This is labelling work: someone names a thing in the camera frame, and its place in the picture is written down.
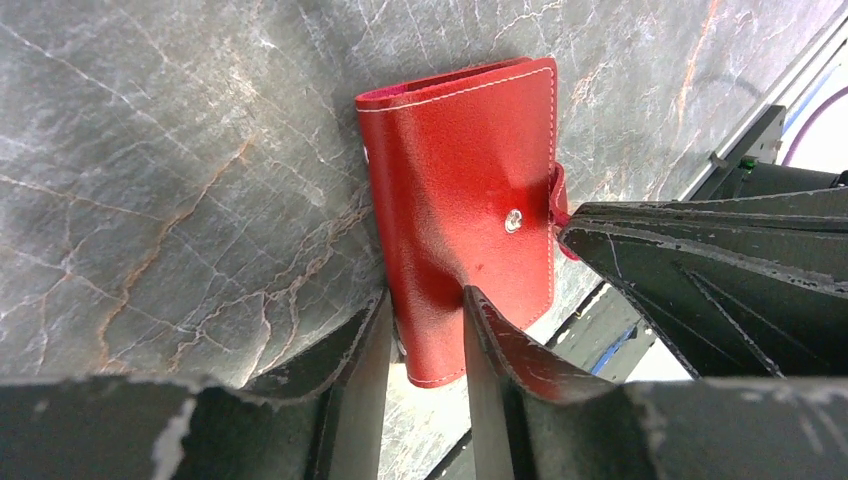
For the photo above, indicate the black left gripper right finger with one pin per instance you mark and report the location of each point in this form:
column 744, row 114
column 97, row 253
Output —
column 537, row 416

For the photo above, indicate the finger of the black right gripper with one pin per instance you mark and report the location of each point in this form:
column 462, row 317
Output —
column 721, row 317
column 822, row 211

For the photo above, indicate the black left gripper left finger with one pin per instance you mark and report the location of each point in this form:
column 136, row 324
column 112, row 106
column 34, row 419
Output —
column 317, row 416

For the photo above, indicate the red leather card holder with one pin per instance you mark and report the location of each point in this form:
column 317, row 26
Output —
column 467, row 191

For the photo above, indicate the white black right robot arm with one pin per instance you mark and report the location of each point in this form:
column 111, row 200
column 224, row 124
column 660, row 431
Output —
column 748, row 171

